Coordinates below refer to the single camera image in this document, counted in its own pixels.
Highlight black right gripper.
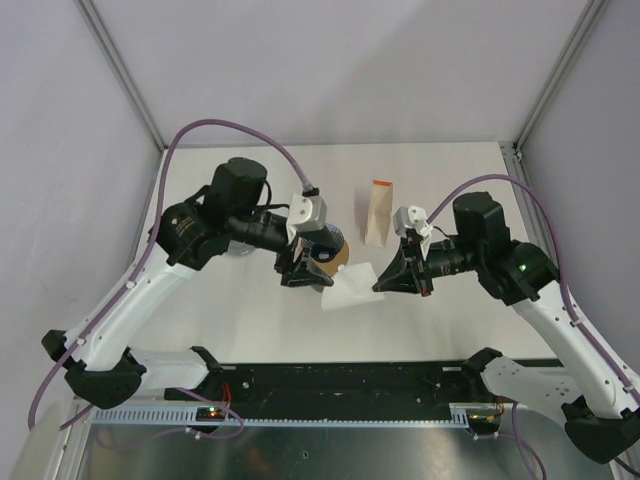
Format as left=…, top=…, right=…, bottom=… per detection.
left=373, top=235, right=483, bottom=297

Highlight light wooden dripper ring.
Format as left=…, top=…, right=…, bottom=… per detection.
left=314, top=239, right=351, bottom=279

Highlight coffee filter paper pack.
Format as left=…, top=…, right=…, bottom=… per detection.
left=364, top=180, right=393, bottom=248

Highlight clear glass coffee server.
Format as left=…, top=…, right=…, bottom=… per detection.
left=225, top=241, right=255, bottom=258

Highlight blue plastic dripper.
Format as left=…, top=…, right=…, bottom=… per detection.
left=306, top=224, right=345, bottom=263

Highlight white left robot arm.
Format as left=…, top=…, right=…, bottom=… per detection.
left=42, top=157, right=335, bottom=410

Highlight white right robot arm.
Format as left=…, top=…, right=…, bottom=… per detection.
left=373, top=192, right=639, bottom=464

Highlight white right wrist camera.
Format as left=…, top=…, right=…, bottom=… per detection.
left=392, top=205, right=433, bottom=260

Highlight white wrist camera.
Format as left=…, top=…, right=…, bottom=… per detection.
left=392, top=205, right=433, bottom=260
left=285, top=188, right=327, bottom=243

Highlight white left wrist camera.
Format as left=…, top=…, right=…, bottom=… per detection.
left=285, top=188, right=327, bottom=243

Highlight aluminium right table rail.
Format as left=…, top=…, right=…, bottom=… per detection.
left=498, top=141, right=576, bottom=311

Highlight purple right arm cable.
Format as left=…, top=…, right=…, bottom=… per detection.
left=424, top=173, right=640, bottom=480

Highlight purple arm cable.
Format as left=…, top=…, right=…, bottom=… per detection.
left=27, top=118, right=321, bottom=451
left=424, top=173, right=640, bottom=480

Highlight grey slotted cable duct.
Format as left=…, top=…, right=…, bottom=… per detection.
left=89, top=402, right=469, bottom=429

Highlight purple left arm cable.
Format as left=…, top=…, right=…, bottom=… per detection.
left=27, top=118, right=321, bottom=451

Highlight aluminium corner post left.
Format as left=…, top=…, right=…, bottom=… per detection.
left=74, top=0, right=166, bottom=153

